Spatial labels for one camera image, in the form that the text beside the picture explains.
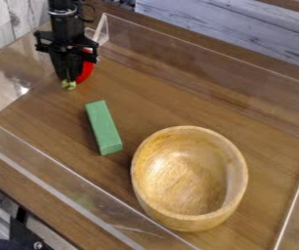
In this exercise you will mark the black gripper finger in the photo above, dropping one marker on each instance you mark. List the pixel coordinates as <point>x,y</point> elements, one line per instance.
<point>60,64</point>
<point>78,67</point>

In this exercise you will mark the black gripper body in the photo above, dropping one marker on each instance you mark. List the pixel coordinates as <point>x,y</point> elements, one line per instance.
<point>59,49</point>

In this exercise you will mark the clear acrylic corner bracket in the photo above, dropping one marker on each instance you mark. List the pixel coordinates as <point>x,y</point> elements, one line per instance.
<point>99,35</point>

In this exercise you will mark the wooden bowl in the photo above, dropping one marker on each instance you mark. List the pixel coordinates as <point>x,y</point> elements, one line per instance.
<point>190,177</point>

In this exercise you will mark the red plush radish toy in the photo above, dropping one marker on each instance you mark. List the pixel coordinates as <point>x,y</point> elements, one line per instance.
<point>90,58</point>

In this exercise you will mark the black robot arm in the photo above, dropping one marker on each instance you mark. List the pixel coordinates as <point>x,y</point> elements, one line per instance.
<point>68,18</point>

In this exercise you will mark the clear acrylic tray wall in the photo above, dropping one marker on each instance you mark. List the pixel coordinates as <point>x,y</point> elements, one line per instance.
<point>162,78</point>

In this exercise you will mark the black clamp under table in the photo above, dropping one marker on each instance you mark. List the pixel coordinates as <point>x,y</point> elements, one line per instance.
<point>23,238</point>

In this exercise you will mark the green rectangular block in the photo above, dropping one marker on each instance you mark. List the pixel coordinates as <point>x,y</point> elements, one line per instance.
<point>104,129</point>

